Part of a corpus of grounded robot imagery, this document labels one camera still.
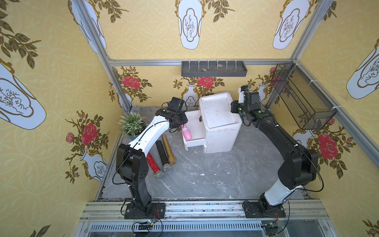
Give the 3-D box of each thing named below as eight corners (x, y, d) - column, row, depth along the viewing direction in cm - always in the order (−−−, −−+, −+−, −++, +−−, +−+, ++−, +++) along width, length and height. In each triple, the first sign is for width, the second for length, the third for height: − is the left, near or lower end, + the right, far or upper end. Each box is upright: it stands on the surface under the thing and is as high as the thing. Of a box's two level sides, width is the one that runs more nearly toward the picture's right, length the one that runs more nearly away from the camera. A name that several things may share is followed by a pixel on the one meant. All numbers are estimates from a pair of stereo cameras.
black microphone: (165, 175, 88) (164, 172, 85) (154, 145, 101) (153, 142, 98) (173, 171, 89) (172, 169, 86) (161, 142, 102) (160, 139, 99)
